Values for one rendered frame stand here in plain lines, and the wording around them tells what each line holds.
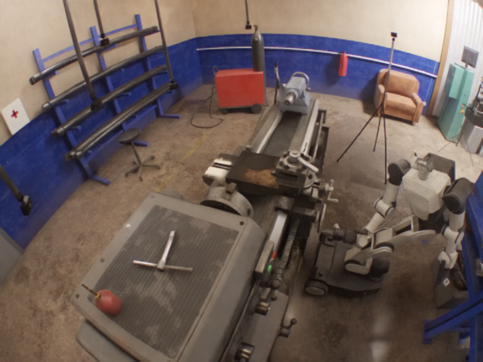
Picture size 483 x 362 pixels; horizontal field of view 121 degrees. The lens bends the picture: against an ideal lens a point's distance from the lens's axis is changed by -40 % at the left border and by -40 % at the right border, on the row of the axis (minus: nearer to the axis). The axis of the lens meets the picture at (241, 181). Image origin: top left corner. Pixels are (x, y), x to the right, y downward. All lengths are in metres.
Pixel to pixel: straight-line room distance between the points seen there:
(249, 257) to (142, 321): 0.37
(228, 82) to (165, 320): 3.93
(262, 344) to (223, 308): 0.52
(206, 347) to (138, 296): 0.24
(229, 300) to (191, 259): 0.16
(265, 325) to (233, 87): 3.79
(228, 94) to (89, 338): 4.07
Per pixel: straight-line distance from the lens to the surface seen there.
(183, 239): 0.74
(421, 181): 1.32
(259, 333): 1.12
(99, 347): 0.79
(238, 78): 4.17
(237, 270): 0.67
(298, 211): 1.47
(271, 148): 2.10
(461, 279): 2.43
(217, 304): 0.64
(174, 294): 0.66
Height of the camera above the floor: 1.92
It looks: 43 degrees down
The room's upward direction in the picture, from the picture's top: 6 degrees counter-clockwise
